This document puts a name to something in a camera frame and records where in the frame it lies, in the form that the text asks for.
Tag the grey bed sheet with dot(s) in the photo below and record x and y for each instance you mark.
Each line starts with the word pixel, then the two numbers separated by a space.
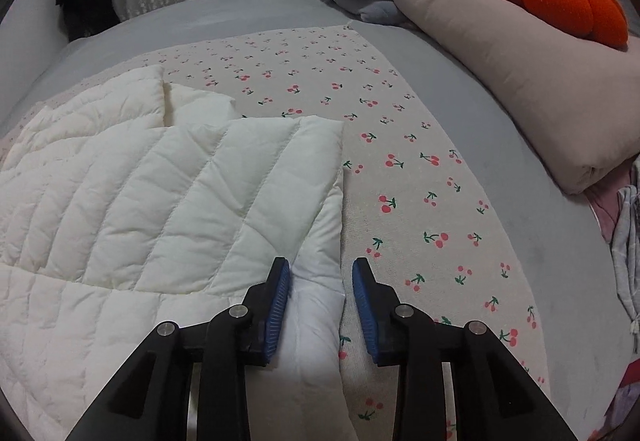
pixel 450 111

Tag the pink folded blanket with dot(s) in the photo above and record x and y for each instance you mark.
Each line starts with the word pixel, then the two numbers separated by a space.
pixel 500 51

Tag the cherry print bed cover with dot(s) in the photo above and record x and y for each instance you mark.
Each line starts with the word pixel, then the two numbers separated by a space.
pixel 400 201

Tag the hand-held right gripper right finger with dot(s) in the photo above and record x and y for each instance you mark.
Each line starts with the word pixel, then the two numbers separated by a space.
pixel 365 316

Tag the grey patterned cloth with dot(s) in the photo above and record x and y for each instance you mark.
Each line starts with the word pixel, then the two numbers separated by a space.
pixel 627 241

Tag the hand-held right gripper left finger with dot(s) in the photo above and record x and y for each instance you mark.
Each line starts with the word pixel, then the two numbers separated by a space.
pixel 277 306

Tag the white quilted jacket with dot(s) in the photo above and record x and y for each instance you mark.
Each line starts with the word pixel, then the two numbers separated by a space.
pixel 150 201

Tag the pink cloth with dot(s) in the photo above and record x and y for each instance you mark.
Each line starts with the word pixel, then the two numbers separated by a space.
pixel 607 211

